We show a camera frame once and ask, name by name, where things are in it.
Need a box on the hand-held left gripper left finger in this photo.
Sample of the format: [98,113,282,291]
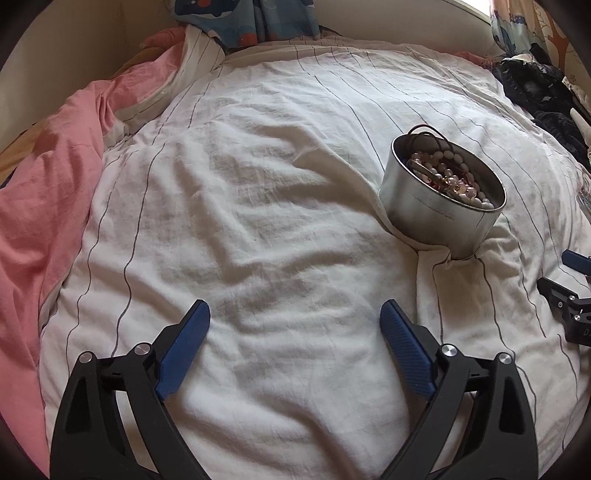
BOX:
[50,299,212,480]

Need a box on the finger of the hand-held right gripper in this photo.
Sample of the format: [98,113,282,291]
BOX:
[562,249,591,278]
[536,276,591,319]

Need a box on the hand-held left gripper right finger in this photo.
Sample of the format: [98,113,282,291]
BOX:
[379,299,539,480]

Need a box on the round metal tin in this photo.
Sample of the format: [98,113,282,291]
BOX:
[379,133,508,261]

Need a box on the pink bead bracelet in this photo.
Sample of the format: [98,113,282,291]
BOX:
[431,168,478,200]

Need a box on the white bead bracelet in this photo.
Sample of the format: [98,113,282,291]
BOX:
[413,147,496,209]

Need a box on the black woven bracelet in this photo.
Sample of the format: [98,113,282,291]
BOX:
[407,124,448,145]

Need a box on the white striped duvet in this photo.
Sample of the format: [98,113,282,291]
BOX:
[39,39,591,480]

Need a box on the pile of black clothes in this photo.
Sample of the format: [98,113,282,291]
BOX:
[491,54,591,163]

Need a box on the pink bed sheet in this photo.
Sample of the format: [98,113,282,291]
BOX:
[0,25,186,464]

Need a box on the beige tree print curtain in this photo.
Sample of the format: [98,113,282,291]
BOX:
[488,0,575,88]

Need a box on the blue printed curtain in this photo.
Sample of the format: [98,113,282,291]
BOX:
[174,0,322,49]

